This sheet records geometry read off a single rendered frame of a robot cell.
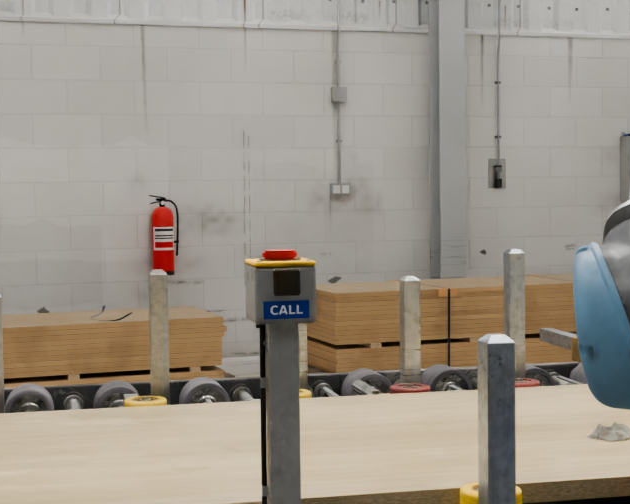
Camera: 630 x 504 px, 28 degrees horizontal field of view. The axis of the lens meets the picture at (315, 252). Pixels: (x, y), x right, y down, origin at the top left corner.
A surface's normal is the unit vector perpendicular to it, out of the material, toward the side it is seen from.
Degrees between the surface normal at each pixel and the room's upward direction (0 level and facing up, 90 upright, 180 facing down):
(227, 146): 90
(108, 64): 90
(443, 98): 90
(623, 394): 137
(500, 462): 90
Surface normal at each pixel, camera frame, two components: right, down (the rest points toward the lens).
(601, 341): -0.43, 0.15
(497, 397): 0.22, 0.05
